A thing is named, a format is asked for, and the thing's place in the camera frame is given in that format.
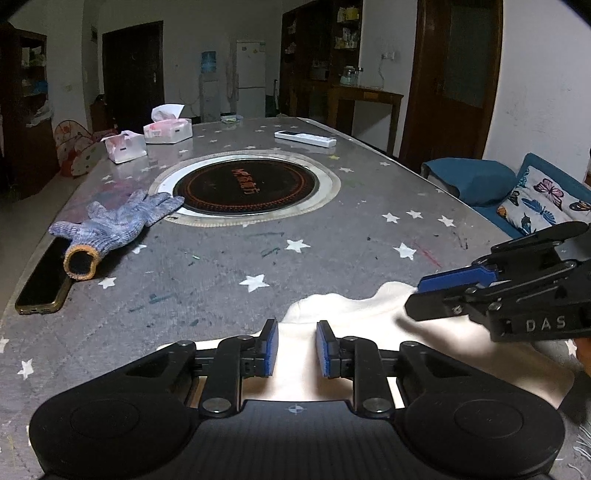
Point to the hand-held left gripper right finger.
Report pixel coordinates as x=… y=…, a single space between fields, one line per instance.
x=323 y=351

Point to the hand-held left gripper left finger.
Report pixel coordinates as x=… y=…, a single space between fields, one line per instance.
x=271 y=347

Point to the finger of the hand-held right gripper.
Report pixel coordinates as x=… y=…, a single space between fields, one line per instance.
x=438 y=304
x=457 y=279

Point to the white t-shirt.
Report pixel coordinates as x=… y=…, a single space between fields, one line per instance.
x=360 y=314

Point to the grey star tablecloth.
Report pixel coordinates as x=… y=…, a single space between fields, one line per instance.
x=207 y=277

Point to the blue cushion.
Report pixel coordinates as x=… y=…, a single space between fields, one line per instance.
x=475 y=180

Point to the butterfly print pillow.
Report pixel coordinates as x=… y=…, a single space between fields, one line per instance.
x=545 y=198

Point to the blue sofa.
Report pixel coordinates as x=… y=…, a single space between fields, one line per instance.
x=533 y=161

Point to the round black induction cooktop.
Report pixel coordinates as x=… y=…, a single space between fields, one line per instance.
x=244 y=184

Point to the brown wooden door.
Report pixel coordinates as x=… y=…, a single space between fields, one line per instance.
x=452 y=83

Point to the blue knit work glove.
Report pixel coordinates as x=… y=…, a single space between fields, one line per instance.
x=115 y=226

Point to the wooden side table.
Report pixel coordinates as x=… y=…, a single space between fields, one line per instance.
x=369 y=99

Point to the white remote control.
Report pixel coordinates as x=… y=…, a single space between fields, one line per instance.
x=304 y=138

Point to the glass kettle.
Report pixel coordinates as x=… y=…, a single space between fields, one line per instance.
x=351 y=77

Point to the small green cloth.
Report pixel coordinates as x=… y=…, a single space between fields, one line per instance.
x=231 y=118

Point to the black smartphone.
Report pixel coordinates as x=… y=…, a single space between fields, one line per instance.
x=44 y=281

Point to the large pink tissue box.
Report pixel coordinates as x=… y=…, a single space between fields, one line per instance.
x=168 y=131

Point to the small pink tissue pack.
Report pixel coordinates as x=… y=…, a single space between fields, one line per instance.
x=123 y=147

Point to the white water dispenser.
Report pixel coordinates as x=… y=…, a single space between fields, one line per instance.
x=210 y=99

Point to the dark display cabinet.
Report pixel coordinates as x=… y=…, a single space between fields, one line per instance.
x=314 y=55

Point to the white refrigerator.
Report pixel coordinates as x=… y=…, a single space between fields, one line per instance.
x=251 y=78

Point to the butterfly shaped play tent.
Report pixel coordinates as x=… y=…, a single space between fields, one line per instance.
x=78 y=147

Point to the blue water bottle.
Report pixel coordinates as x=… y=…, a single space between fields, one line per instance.
x=208 y=62

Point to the dark wooden door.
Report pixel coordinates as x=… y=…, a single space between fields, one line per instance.
x=133 y=78

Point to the dark wooden shelf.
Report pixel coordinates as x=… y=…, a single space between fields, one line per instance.
x=25 y=115

